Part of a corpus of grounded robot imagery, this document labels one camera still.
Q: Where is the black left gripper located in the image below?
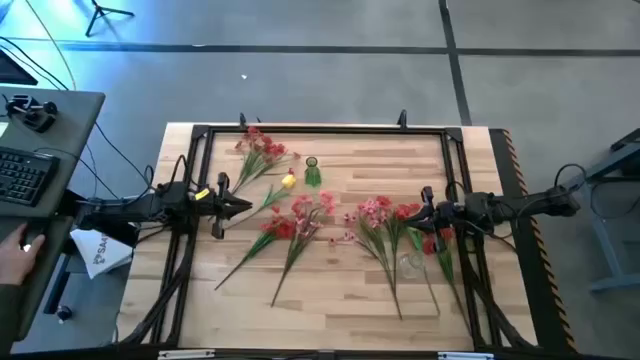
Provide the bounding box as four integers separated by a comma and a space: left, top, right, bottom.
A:
192, 172, 254, 240

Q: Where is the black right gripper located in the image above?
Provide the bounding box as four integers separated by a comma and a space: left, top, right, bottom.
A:
403, 186, 470, 253

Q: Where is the clear glass vase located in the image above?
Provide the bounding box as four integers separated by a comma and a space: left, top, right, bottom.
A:
398, 251, 426, 280

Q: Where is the pink artificial flower bunch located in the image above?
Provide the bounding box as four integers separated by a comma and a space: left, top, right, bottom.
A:
271, 189, 337, 308
327, 195, 404, 321

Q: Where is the yellow artificial tulip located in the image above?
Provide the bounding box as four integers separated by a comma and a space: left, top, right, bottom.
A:
224, 172, 297, 230

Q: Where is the green glass vase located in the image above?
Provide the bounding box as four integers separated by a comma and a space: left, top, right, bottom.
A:
304, 156, 323, 189

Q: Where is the person's forearm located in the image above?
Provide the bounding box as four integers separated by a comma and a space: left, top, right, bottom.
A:
0, 282, 24, 351

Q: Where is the black hazard-striped edge strip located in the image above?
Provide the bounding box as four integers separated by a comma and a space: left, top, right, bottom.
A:
488, 128, 579, 354

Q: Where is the white printed paper bag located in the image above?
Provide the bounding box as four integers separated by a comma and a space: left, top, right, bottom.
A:
69, 227, 134, 280

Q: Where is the grey side tray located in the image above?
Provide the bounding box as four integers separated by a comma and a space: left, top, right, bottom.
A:
0, 85, 106, 342

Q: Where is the blue-grey metal table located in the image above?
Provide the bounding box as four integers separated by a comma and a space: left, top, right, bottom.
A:
569, 127, 640, 294

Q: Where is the black desk support bar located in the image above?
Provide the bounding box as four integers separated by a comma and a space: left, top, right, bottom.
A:
43, 219, 139, 315

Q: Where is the black computer mouse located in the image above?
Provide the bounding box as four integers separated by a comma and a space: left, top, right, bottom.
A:
19, 219, 49, 251

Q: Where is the black keyboard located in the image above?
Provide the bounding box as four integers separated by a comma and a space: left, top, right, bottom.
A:
0, 145, 61, 208

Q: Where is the black desk clamp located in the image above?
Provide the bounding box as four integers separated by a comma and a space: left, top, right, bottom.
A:
5, 93, 59, 134

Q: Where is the person's hand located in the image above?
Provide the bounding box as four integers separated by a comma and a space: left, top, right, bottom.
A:
0, 223, 46, 286

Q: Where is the black tripod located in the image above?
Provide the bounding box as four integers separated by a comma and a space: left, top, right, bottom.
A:
83, 0, 135, 39

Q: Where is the dark monitor corner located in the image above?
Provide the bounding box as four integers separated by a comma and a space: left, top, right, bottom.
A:
0, 48, 39, 86

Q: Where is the black aluminium table frame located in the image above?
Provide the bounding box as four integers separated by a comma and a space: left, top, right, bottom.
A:
119, 123, 539, 351

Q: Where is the black desk cable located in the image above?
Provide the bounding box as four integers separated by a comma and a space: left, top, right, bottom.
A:
92, 121, 154, 189

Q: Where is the silver hinge bracket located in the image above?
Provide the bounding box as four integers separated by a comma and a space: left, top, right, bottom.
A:
158, 348, 216, 360
438, 351, 495, 360

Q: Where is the yellow floor cable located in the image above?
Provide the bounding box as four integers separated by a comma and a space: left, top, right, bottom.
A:
24, 0, 77, 91

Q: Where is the black floor cable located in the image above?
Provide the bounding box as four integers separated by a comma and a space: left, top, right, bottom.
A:
0, 35, 70, 92

